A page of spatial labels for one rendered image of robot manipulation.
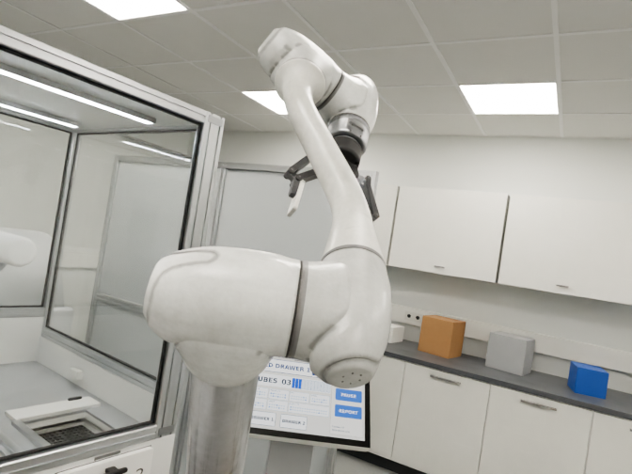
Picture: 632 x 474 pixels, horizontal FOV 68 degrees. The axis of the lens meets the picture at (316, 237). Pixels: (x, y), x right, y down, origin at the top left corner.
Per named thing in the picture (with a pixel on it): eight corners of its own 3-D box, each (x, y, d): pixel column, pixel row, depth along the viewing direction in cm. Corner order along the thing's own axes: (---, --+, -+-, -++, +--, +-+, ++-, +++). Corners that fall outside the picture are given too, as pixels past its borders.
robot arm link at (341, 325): (401, 246, 66) (306, 231, 65) (411, 359, 53) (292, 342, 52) (376, 303, 75) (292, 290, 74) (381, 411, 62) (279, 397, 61)
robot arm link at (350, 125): (378, 127, 99) (374, 147, 95) (355, 152, 106) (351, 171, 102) (341, 105, 96) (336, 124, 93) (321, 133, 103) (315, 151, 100)
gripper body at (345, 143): (336, 127, 94) (326, 159, 88) (371, 147, 96) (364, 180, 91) (318, 149, 99) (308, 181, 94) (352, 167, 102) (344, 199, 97)
